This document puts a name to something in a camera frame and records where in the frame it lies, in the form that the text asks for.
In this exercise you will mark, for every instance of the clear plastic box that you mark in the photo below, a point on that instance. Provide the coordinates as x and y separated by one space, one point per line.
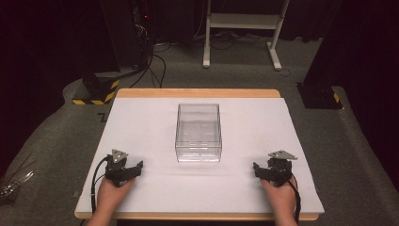
198 133

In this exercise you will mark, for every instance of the black stand base yellow mark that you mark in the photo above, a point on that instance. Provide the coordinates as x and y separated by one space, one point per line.
318 95

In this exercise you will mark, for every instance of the white metal stand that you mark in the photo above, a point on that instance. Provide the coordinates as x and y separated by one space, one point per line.
243 21

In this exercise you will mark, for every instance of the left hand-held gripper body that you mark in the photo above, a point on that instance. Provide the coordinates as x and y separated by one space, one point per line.
117 171

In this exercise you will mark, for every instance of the wooden table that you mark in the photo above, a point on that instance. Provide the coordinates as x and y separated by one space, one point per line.
197 93

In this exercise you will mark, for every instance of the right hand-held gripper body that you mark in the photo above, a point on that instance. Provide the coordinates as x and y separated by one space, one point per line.
279 169

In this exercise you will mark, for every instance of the person's right hand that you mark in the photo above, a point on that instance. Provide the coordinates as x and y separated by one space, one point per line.
280 197

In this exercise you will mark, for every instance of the black yellow striped stand base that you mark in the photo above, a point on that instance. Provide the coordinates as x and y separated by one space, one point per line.
97 89

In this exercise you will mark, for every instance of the white table mat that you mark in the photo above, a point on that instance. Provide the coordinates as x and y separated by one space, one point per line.
200 188

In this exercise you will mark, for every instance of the black curtain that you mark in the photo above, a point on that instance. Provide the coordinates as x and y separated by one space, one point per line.
360 56
40 47

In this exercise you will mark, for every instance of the person's left hand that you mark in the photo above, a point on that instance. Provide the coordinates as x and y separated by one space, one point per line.
110 196

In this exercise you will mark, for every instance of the black equipment tower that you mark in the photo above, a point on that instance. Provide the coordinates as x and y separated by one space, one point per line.
125 31

